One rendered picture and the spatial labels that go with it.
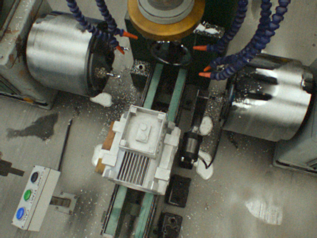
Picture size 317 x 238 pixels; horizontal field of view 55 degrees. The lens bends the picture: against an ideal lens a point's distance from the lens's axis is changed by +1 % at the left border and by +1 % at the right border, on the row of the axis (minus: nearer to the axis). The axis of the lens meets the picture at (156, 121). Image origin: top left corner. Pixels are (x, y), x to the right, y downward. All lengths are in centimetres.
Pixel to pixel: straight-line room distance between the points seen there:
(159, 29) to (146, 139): 29
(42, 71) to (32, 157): 39
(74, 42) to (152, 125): 33
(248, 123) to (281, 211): 40
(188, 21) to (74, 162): 70
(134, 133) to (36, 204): 33
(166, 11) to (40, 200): 59
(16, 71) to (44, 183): 36
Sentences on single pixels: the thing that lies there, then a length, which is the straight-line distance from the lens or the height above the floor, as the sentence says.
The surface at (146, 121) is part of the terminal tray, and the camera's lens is 85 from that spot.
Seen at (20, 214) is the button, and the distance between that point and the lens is 93.
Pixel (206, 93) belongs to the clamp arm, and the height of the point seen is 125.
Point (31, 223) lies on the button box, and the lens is 92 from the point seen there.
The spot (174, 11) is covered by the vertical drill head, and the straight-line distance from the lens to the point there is 71.
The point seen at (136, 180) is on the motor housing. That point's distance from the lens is 82.
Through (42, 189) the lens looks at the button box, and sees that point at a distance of 91.
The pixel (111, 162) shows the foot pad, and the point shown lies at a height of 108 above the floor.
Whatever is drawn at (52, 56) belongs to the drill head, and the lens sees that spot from 96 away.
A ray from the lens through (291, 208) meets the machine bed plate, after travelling 119.
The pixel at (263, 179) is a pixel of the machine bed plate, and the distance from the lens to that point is 117.
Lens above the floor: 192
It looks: 71 degrees down
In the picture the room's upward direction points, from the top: 8 degrees counter-clockwise
